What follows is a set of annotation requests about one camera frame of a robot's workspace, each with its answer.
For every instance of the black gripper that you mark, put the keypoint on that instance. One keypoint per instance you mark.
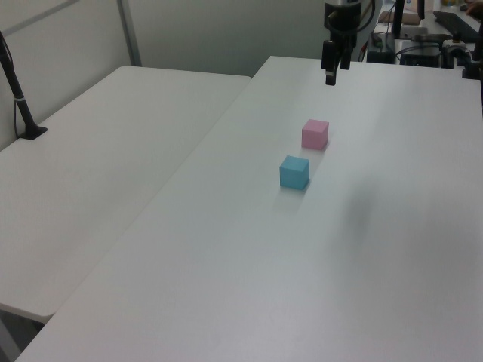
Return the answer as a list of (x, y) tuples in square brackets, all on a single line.
[(342, 19)]

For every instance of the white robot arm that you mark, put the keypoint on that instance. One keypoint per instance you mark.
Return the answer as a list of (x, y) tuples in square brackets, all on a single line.
[(368, 22)]

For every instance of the pink cube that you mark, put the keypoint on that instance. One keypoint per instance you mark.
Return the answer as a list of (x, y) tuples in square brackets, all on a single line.
[(314, 134)]

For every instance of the blue cube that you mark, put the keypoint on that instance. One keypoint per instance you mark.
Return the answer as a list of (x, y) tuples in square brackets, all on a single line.
[(294, 172)]

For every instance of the black monitor stand pole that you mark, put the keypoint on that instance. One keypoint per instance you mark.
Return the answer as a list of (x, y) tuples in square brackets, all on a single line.
[(398, 17)]

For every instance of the black keyboard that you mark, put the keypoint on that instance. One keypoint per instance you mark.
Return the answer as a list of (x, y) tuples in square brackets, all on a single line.
[(456, 24)]

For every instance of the black clamp stand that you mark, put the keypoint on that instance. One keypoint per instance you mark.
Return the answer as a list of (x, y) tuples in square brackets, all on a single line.
[(474, 49)]

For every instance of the black camera stand pole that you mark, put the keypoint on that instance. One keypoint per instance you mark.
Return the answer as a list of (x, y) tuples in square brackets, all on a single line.
[(17, 94)]

